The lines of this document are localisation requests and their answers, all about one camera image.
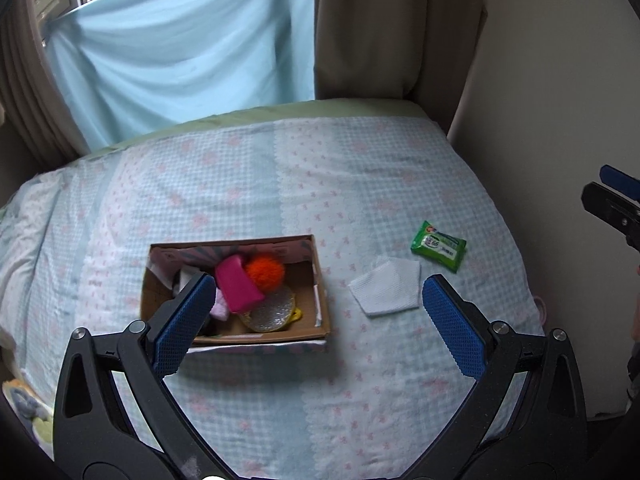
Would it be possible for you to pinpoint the printed cardboard box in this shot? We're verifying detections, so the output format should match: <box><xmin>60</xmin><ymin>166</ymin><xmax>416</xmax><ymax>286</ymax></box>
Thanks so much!
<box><xmin>139</xmin><ymin>234</ymin><xmax>332</xmax><ymax>356</ymax></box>

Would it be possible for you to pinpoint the yellow green printed cloth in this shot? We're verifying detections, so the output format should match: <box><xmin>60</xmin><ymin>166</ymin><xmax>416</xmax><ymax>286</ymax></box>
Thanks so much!
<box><xmin>2</xmin><ymin>380</ymin><xmax>53</xmax><ymax>446</ymax></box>

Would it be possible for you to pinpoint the beige curtain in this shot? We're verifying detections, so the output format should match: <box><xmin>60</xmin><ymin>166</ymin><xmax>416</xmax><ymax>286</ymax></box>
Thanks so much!
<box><xmin>310</xmin><ymin>0</ymin><xmax>488</xmax><ymax>103</ymax></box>
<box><xmin>0</xmin><ymin>0</ymin><xmax>81</xmax><ymax>166</ymax></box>

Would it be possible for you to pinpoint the orange pom-pom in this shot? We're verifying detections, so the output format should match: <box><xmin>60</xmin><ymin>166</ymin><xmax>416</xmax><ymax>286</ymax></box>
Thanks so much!
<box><xmin>244</xmin><ymin>254</ymin><xmax>286</xmax><ymax>292</ymax></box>

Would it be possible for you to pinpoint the green wipes packet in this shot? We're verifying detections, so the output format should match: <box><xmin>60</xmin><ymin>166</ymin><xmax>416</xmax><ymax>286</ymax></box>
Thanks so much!
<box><xmin>410</xmin><ymin>220</ymin><xmax>468</xmax><ymax>274</ymax></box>

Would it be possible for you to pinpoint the white cloth square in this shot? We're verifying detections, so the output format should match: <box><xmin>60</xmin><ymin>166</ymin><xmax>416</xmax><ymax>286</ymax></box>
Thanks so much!
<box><xmin>348</xmin><ymin>256</ymin><xmax>422</xmax><ymax>318</ymax></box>

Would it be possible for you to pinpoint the light blue hanging sheet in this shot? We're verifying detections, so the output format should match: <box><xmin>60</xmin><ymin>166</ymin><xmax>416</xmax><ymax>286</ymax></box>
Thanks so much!
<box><xmin>44</xmin><ymin>0</ymin><xmax>317</xmax><ymax>153</ymax></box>

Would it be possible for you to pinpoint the pink sponge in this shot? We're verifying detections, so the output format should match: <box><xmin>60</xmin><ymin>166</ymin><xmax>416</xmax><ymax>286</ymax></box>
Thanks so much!
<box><xmin>215</xmin><ymin>255</ymin><xmax>265</xmax><ymax>313</ymax></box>

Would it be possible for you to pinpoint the grey plush toy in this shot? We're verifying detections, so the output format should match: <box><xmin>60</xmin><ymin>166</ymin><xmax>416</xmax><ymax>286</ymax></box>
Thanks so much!
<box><xmin>10</xmin><ymin>390</ymin><xmax>46</xmax><ymax>417</ymax></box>

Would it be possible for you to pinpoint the white window shutter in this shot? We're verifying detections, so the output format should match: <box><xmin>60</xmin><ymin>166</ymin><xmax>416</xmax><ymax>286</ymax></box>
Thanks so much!
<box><xmin>30</xmin><ymin>0</ymin><xmax>76</xmax><ymax>36</ymax></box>

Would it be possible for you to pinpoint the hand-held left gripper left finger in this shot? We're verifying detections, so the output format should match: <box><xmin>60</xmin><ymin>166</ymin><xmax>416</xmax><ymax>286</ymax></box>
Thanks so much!
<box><xmin>52</xmin><ymin>271</ymin><xmax>226</xmax><ymax>480</ymax></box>

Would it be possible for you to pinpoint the round clear yellow scrubber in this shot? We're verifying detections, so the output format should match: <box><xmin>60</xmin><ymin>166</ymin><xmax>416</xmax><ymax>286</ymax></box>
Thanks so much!
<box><xmin>239</xmin><ymin>287</ymin><xmax>304</xmax><ymax>333</ymax></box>

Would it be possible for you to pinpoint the crumpled light floral quilt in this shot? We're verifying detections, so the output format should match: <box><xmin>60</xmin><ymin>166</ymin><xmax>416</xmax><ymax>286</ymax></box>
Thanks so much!
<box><xmin>0</xmin><ymin>170</ymin><xmax>66</xmax><ymax>356</ymax></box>

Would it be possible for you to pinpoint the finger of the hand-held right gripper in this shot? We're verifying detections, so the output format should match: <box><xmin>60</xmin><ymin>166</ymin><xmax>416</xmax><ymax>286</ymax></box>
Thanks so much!
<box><xmin>600</xmin><ymin>164</ymin><xmax>640</xmax><ymax>198</ymax></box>
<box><xmin>582</xmin><ymin>181</ymin><xmax>640</xmax><ymax>251</ymax></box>

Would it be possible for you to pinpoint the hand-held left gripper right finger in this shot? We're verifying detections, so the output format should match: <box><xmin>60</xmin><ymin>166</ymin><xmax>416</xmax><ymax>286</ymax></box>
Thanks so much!
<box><xmin>410</xmin><ymin>274</ymin><xmax>588</xmax><ymax>480</ymax></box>

